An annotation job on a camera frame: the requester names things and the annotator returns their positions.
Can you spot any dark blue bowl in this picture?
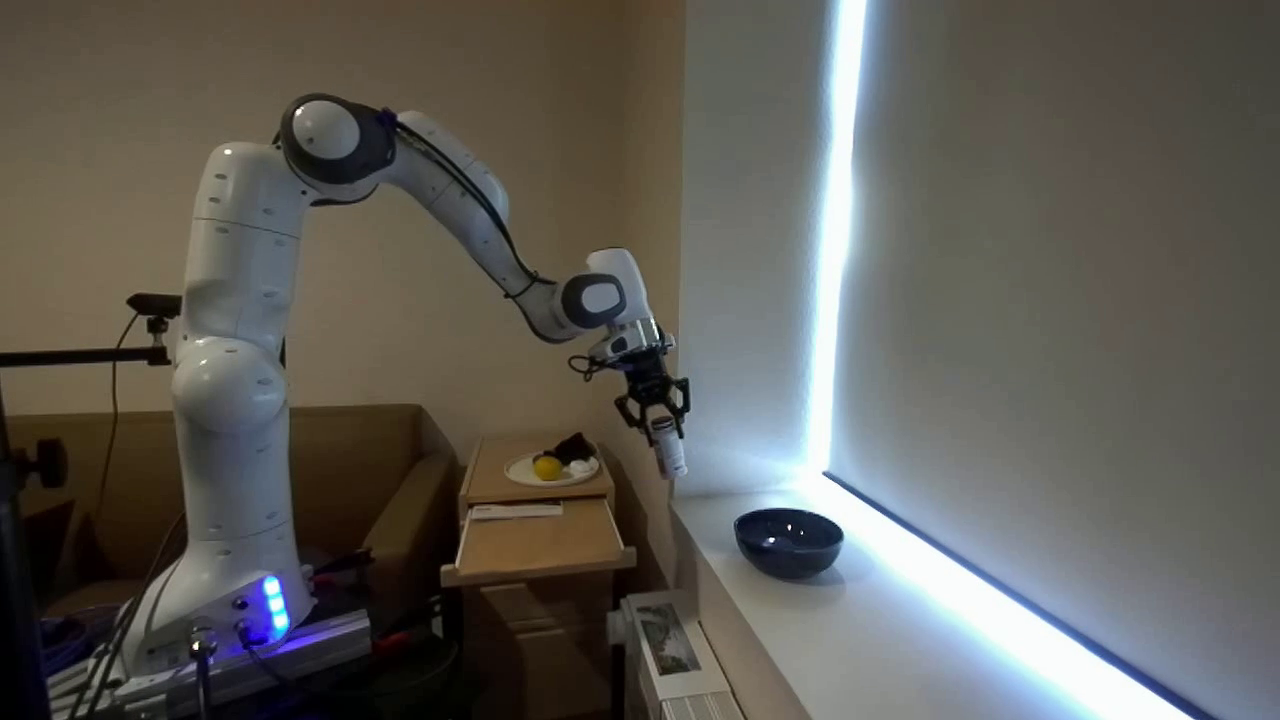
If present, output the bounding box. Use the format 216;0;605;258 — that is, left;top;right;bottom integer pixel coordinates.
730;503;849;585

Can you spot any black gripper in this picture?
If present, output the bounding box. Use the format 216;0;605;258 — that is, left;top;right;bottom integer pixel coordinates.
612;339;694;445

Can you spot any white round plate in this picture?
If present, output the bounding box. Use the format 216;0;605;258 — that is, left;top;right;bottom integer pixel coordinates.
503;446;607;490

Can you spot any small black camera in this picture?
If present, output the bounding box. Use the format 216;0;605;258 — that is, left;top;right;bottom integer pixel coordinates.
123;286;188;339

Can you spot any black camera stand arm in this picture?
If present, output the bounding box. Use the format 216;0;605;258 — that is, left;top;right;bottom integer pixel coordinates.
0;345;179;372

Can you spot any wooden pull-out shelf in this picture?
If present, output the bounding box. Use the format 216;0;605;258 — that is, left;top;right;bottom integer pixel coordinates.
434;496;645;592

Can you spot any thin black camera cable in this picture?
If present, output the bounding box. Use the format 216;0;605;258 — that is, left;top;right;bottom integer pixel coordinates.
95;308;140;541

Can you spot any black crumpled cloth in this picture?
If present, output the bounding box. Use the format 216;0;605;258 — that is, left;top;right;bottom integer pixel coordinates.
549;428;599;469

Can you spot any aluminium mounting rail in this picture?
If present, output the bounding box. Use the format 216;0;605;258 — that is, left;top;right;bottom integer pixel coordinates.
43;602;378;720

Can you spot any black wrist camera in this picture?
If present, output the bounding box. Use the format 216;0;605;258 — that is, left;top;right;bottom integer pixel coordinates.
592;333;645;372

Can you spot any grey roller window blind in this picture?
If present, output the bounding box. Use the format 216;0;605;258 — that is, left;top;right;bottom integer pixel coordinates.
822;0;1280;720

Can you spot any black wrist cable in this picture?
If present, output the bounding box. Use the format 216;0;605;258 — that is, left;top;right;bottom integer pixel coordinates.
563;345;618;387

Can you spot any white radiator unit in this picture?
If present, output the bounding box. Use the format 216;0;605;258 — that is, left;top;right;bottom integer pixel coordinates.
607;589;749;720

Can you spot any white paper card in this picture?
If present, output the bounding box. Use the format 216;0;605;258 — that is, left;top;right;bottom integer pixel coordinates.
461;501;567;525

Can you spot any brown leather armchair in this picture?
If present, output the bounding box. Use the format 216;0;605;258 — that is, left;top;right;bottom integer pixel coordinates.
0;401;462;630

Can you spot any wooden nightstand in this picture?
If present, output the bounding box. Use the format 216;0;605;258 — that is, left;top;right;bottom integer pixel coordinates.
454;428;645;720

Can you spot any white windowsill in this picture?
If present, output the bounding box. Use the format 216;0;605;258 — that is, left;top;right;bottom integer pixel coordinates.
669;469;1192;720

